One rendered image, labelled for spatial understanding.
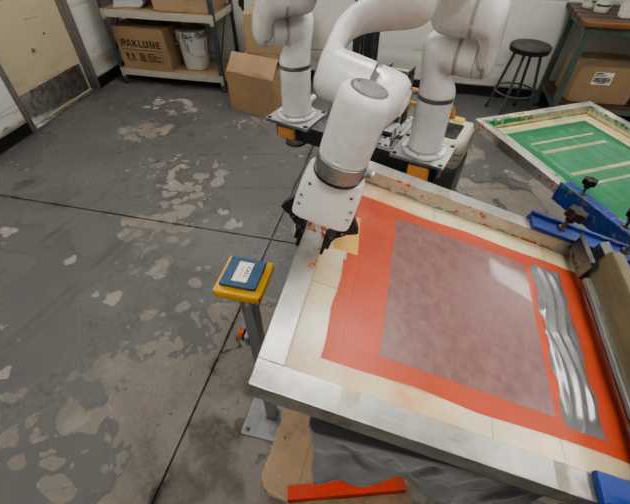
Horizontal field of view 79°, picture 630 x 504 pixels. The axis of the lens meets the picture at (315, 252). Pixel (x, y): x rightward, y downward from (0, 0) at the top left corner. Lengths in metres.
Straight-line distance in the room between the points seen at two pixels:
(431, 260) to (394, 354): 0.24
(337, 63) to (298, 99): 0.71
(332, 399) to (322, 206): 0.28
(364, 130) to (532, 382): 0.50
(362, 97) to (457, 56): 0.56
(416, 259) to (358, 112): 0.38
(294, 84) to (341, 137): 0.76
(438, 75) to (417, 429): 0.81
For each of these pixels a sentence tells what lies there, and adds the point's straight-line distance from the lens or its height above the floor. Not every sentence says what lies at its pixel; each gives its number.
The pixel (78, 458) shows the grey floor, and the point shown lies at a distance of 2.04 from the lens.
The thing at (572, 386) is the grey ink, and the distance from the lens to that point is 0.81.
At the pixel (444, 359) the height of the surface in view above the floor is 1.16.
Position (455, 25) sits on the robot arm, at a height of 1.49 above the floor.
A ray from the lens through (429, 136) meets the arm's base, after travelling 1.13.
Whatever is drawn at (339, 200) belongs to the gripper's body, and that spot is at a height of 1.36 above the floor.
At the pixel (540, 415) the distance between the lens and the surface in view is 0.74.
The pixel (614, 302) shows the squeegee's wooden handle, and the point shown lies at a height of 1.14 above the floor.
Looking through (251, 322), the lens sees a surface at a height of 0.76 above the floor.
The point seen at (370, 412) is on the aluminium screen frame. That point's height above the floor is 1.22.
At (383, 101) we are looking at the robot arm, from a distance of 0.51.
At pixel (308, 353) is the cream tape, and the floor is 1.21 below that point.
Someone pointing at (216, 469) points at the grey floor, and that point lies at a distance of 1.83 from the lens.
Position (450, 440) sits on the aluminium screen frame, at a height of 1.20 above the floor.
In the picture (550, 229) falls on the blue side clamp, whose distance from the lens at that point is 1.02.
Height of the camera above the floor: 1.73
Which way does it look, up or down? 46 degrees down
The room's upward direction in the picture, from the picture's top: straight up
